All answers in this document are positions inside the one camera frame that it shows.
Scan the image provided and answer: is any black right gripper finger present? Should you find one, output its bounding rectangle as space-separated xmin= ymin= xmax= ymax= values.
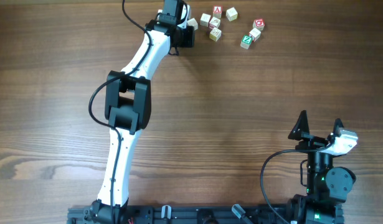
xmin=333 ymin=118 xmax=344 ymax=136
xmin=288 ymin=110 xmax=310 ymax=140

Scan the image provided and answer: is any yellow picture block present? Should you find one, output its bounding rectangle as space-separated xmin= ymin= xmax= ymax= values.
xmin=209 ymin=27 xmax=222 ymax=42

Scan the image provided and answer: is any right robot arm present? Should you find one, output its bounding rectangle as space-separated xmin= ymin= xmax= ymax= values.
xmin=285 ymin=111 xmax=358 ymax=224

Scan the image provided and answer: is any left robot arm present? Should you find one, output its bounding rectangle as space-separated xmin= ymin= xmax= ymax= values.
xmin=68 ymin=1 xmax=306 ymax=223

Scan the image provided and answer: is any white block red edge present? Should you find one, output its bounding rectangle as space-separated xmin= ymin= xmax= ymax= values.
xmin=187 ymin=18 xmax=198 ymax=30

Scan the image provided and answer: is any white block top row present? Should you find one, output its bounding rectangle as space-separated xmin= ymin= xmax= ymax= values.
xmin=187 ymin=5 xmax=191 ymax=20

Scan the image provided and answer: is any plain white wooden block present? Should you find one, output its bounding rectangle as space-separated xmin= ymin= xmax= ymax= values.
xmin=200 ymin=13 xmax=211 ymax=27

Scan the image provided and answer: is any red picture block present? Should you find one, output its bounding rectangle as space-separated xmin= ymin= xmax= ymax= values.
xmin=208 ymin=17 xmax=221 ymax=30

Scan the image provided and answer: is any red A letter block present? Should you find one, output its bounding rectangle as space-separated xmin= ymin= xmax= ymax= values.
xmin=212 ymin=6 xmax=222 ymax=19

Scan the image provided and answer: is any yellow edged white block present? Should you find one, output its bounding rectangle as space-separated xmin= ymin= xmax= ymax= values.
xmin=226 ymin=7 xmax=238 ymax=21

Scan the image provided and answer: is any green Z letter block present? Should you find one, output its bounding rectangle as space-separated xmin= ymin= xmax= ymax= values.
xmin=240 ymin=35 xmax=253 ymax=49

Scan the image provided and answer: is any white block red side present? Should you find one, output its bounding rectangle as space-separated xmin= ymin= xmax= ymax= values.
xmin=248 ymin=28 xmax=261 ymax=42

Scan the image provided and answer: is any red O letter block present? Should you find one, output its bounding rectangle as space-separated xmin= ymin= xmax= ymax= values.
xmin=253 ymin=18 xmax=265 ymax=31

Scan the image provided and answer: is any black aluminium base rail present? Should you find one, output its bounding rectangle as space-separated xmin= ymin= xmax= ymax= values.
xmin=67 ymin=203 xmax=344 ymax=224

